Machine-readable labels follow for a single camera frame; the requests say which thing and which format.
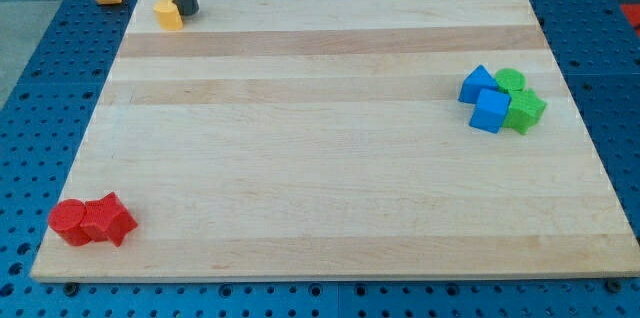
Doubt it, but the yellow heart block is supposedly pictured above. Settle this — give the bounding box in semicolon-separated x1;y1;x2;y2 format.
153;0;183;31

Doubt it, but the wooden board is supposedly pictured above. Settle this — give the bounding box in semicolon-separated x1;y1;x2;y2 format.
31;0;639;283

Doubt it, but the blue triangle block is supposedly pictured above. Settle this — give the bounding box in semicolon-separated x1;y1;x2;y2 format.
458;65;498;104

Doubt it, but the blue cube block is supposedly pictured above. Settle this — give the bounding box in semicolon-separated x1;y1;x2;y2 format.
469;89;511;134

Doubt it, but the green cylinder block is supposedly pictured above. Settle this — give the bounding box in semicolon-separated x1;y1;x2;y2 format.
494;68;526;93

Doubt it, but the green star block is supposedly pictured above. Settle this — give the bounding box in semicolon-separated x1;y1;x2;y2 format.
502;89;547;135

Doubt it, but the red star block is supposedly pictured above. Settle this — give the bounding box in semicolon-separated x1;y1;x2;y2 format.
80;192;138;247

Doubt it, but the red cylinder block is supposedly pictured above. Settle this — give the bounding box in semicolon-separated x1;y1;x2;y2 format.
47;199;91;246

